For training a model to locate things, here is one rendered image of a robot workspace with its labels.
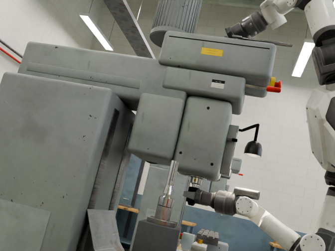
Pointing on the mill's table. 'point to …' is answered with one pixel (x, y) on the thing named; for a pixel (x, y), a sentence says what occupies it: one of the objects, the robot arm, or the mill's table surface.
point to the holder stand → (156, 235)
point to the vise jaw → (198, 247)
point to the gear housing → (207, 85)
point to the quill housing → (203, 137)
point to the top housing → (221, 57)
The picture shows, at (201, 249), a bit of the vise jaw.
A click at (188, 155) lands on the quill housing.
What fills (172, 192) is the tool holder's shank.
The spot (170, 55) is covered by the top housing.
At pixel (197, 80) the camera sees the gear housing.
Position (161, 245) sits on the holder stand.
